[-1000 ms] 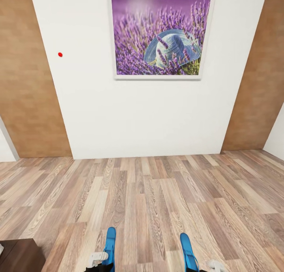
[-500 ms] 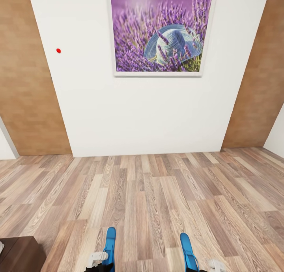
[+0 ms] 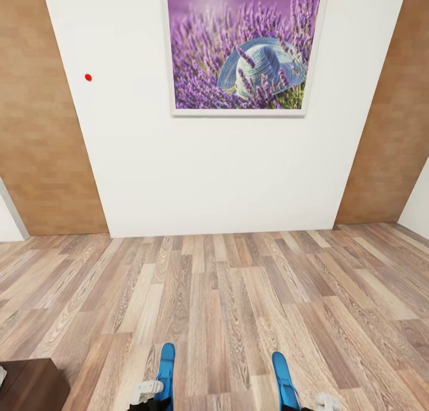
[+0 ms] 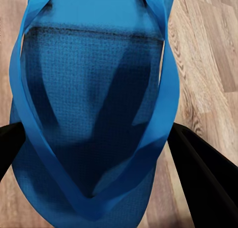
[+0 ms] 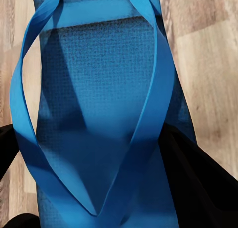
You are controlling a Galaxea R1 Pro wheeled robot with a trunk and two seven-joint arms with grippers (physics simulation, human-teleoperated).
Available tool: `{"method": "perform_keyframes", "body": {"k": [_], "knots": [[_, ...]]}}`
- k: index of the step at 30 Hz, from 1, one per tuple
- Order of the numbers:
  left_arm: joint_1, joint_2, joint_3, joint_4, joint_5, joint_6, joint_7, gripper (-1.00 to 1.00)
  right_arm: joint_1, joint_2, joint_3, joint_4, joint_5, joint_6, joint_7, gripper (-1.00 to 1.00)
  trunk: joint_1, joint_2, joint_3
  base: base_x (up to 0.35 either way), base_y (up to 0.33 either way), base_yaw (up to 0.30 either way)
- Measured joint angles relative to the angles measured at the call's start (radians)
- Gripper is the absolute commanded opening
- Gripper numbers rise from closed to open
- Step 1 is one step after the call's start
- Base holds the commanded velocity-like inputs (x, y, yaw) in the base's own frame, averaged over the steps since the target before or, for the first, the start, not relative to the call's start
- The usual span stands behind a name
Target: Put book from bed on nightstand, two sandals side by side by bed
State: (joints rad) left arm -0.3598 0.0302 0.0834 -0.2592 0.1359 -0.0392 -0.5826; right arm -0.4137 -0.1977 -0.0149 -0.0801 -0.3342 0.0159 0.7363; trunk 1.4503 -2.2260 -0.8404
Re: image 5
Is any sandal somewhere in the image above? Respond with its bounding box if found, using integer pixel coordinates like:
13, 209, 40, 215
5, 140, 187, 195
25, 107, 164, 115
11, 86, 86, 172
9, 0, 197, 228

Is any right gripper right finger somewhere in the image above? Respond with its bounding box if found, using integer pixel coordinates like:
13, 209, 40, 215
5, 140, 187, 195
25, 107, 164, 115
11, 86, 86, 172
158, 123, 238, 228

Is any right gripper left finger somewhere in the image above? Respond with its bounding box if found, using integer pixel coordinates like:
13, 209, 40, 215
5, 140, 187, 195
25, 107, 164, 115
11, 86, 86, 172
0, 123, 20, 181

